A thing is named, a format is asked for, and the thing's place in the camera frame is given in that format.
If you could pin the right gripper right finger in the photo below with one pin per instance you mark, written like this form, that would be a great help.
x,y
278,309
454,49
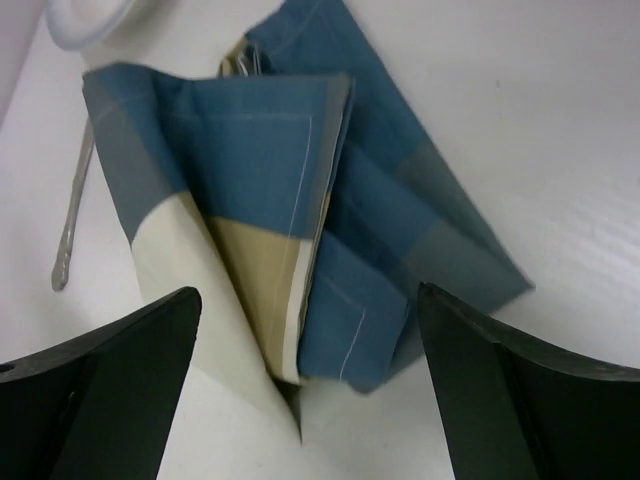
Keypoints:
x,y
516,407

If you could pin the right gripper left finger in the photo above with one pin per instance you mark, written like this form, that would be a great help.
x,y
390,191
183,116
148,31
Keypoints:
x,y
101,405

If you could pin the blue beige cloth placemat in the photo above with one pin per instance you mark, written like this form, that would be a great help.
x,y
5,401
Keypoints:
x,y
300,195

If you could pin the silver knife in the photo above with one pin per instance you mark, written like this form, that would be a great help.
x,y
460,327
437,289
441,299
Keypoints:
x,y
60,272

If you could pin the white blue-rimmed plate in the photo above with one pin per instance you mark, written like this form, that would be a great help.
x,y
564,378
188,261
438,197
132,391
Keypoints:
x,y
77,24

